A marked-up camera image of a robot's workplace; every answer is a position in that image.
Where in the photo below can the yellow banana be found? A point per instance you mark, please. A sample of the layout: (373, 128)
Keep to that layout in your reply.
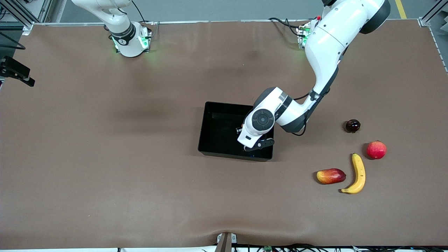
(359, 171)

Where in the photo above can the dark red plum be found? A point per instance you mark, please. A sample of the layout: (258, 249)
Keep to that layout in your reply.
(352, 126)

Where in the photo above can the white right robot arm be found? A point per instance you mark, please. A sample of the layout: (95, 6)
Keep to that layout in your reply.
(122, 35)

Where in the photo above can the red yellow mango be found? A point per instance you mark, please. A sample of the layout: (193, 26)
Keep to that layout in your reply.
(330, 176)

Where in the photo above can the metal table clamp bracket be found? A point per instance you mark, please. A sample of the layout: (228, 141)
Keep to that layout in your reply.
(225, 243)

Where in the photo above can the aluminium frame profile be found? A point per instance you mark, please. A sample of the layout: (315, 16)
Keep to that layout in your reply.
(21, 15)
(432, 14)

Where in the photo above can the red apple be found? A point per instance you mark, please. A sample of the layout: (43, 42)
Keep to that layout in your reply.
(376, 150)

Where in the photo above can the black plastic box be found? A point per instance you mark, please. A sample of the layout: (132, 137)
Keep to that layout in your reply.
(220, 133)

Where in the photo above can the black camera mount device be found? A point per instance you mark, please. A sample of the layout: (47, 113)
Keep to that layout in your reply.
(15, 70)

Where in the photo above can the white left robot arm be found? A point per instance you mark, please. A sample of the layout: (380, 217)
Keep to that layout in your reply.
(329, 42)

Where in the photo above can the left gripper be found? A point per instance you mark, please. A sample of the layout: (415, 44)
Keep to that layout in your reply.
(238, 130)

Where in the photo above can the brown table mat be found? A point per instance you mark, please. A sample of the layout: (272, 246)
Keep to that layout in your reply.
(105, 157)

